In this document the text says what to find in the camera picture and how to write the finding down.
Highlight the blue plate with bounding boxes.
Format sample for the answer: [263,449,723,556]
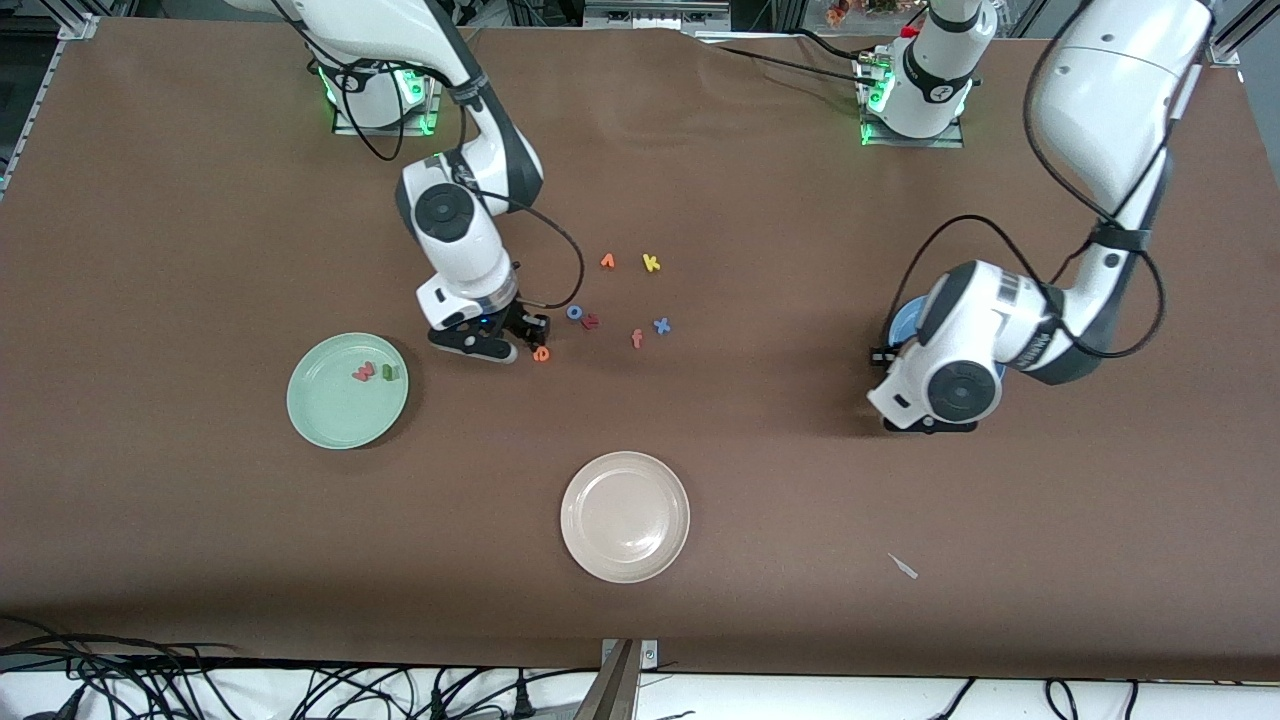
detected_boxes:
[888,297,1007,381]

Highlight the light green plate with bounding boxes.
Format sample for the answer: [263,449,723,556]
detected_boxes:
[286,332,410,450]

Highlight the beige plate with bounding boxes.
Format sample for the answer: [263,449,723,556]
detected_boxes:
[560,451,691,584]

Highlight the orange background object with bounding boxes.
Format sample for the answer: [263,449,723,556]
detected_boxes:
[825,0,901,26]

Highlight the brown paper table cover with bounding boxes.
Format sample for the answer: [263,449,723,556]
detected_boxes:
[0,15,1280,681]

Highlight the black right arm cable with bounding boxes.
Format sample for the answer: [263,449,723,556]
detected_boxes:
[300,20,585,311]

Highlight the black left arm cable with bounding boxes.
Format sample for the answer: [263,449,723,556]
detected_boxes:
[885,0,1168,359]

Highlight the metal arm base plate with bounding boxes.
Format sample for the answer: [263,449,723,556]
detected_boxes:
[855,50,966,149]
[332,60,446,136]

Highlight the black arm base cable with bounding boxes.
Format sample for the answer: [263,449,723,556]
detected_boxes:
[790,28,866,63]
[712,40,881,91]

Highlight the metal background frame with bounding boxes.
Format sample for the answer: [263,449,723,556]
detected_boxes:
[583,0,731,31]

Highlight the metal mount bracket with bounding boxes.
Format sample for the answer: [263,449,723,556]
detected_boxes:
[575,638,659,720]

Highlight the aluminium frame rail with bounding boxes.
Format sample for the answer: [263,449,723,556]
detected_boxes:
[0,12,101,201]
[1205,0,1280,69]

